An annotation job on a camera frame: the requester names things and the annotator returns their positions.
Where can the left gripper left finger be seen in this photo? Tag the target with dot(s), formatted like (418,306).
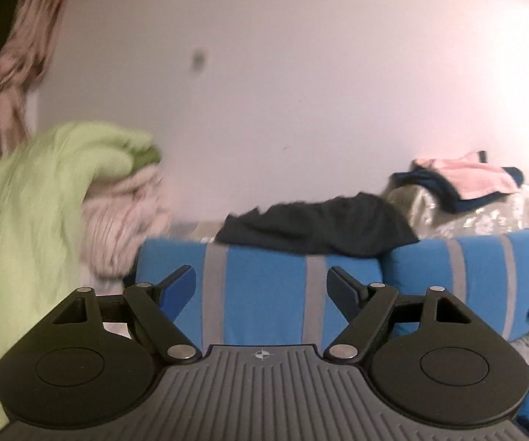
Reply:
(154,310)

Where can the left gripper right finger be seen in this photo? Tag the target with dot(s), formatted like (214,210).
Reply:
(367,310)

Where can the black garment behind pillows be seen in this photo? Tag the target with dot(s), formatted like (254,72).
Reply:
(362,226)

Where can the left blue striped pillow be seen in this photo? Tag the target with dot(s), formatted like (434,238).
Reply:
(246,296)

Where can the blue striped pillow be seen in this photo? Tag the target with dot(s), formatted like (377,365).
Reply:
(246,296)
(488,273)

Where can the beige quilted blanket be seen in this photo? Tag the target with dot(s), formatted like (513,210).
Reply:
(119,216)

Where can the right blue striped pillow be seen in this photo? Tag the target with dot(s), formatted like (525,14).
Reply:
(488,273)

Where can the navy folded garment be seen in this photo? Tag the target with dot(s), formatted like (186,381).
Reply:
(447,196)

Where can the pink folded towel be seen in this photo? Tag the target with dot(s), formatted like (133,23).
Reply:
(472,176)

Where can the green blanket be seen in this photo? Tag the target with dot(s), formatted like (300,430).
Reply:
(42,187)

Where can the grey plastic-covered bundle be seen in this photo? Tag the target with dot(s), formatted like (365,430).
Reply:
(429,220)

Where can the patterned curtain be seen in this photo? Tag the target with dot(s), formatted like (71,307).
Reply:
(24,60)

